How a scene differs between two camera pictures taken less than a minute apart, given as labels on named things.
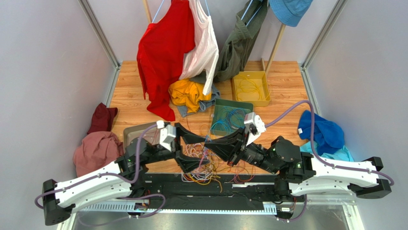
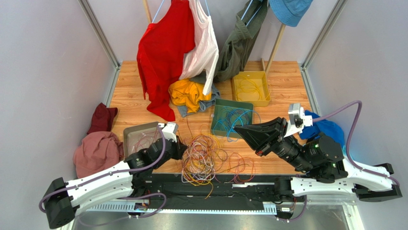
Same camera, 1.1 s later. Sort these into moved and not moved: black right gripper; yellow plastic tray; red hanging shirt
Moved: black right gripper
Not moved: red hanging shirt; yellow plastic tray
